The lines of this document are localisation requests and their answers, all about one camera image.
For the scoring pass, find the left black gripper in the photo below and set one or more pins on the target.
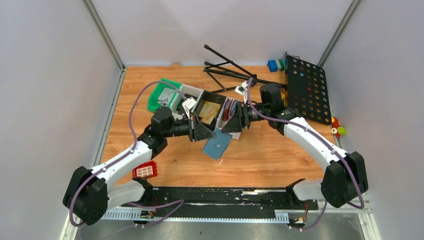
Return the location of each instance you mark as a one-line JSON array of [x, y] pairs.
[[197, 131]]

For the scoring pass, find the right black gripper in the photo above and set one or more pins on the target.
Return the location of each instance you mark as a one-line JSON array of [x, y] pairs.
[[238, 120]]

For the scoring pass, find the blue card holder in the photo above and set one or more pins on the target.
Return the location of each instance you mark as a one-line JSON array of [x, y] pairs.
[[216, 146], [233, 107]]

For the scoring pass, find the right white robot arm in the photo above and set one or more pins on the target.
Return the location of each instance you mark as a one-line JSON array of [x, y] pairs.
[[344, 179]]

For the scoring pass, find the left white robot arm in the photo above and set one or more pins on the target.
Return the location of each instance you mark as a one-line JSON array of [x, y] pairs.
[[92, 192]]

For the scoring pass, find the white bin with card holders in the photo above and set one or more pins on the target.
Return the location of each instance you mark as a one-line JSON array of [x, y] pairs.
[[220, 124]]

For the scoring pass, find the red card holder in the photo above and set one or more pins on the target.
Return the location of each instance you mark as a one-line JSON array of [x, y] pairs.
[[226, 109]]

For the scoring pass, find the gold cards stack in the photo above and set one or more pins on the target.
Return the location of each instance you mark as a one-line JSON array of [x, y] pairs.
[[208, 112]]

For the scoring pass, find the white bin with black cards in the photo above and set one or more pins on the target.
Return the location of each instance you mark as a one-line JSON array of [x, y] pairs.
[[192, 92]]

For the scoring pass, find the silver cards stack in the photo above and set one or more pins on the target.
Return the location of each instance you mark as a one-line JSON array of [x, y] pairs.
[[166, 96]]

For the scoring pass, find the black plastic bin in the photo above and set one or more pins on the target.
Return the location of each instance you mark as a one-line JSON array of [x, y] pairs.
[[213, 97]]

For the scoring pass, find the black folded tripod stand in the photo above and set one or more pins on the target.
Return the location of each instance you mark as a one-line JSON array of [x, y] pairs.
[[229, 68]]

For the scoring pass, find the green plastic bin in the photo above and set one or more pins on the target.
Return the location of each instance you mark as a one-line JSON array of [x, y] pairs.
[[152, 104]]

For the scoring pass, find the blue green toy blocks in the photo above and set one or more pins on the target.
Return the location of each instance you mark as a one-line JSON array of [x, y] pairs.
[[277, 65]]

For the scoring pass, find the red toy brick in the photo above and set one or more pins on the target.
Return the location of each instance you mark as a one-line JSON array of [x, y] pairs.
[[147, 169]]

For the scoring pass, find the black perforated music desk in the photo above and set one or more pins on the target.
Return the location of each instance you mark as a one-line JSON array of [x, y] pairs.
[[307, 89]]

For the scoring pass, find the colourful toy pile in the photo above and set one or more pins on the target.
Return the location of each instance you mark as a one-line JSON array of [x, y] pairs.
[[336, 129]]

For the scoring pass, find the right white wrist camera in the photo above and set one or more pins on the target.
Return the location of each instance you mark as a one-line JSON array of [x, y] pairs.
[[242, 89]]

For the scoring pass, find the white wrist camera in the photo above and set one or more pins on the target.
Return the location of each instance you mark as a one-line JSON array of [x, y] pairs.
[[242, 89], [188, 104]]

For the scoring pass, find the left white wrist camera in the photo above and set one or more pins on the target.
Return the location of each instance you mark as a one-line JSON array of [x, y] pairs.
[[188, 104]]

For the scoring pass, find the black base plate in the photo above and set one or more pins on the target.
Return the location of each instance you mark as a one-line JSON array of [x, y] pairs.
[[225, 202]]

